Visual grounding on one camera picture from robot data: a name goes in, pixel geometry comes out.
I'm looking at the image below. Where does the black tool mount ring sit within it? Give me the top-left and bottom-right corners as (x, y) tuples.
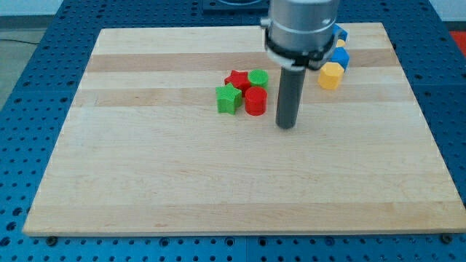
(264, 28), (339, 71)

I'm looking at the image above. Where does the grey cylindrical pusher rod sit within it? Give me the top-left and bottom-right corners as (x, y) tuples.
(275, 68), (306, 130)

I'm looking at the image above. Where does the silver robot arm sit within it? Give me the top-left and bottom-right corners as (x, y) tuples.
(261, 0), (339, 130)

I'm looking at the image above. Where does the red star block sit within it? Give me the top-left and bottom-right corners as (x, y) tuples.
(224, 70), (251, 97)

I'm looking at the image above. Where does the green star block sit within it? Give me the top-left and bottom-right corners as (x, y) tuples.
(216, 83), (242, 115)

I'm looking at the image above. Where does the yellow hexagon block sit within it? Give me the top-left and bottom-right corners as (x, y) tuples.
(317, 62), (344, 90)

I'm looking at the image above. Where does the blue block near hexagon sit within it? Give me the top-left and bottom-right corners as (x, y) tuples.
(330, 47), (350, 71)

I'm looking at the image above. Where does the small yellow block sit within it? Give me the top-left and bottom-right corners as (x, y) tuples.
(336, 39), (346, 48)

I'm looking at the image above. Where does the green cylinder block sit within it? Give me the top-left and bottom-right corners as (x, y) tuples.
(248, 69), (269, 89)

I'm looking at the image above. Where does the blue block far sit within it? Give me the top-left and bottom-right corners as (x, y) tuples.
(333, 23), (348, 41)

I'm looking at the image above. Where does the red cylinder block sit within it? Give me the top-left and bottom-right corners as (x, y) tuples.
(245, 87), (268, 116)

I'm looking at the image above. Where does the wooden board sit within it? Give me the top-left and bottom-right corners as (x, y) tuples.
(23, 23), (465, 237)

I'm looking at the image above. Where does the blue perforated table plate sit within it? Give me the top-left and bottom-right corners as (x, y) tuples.
(1, 1), (465, 261)

